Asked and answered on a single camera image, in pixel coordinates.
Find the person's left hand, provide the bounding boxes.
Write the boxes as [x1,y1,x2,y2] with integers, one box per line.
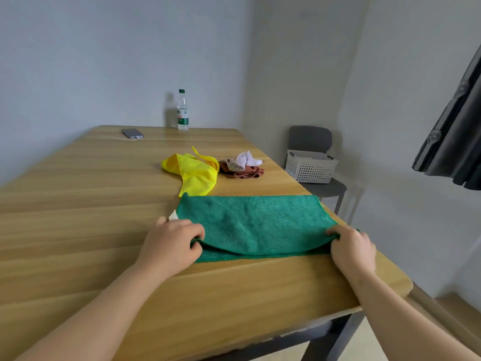
[135,216,206,279]

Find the person's right hand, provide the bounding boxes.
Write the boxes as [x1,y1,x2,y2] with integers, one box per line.
[325,224,377,282]

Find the yellow cloth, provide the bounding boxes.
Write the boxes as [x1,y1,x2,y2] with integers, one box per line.
[161,146,220,199]

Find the white plastic basket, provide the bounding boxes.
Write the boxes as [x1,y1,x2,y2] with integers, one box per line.
[285,149,339,185]

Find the green cloth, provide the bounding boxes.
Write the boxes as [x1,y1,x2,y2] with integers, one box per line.
[168,193,361,264]

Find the lilac dotted white cloth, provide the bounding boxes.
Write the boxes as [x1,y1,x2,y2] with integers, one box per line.
[226,150,264,172]

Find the person's right forearm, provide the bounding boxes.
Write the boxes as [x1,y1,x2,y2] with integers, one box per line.
[351,270,481,361]

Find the person's left forearm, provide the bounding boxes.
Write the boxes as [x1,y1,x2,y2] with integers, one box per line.
[15,263,158,361]

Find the wooden table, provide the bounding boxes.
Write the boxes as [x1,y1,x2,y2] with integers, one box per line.
[0,125,413,361]

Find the grey chair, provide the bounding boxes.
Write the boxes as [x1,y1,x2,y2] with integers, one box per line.
[287,125,348,216]

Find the clear green-label water bottle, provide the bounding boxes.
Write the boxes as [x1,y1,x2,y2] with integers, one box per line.
[176,89,190,131]

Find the dark grey curtain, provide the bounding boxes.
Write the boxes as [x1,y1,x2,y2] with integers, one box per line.
[411,45,481,191]

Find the white charging cable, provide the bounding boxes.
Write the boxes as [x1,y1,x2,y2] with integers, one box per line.
[88,132,138,142]

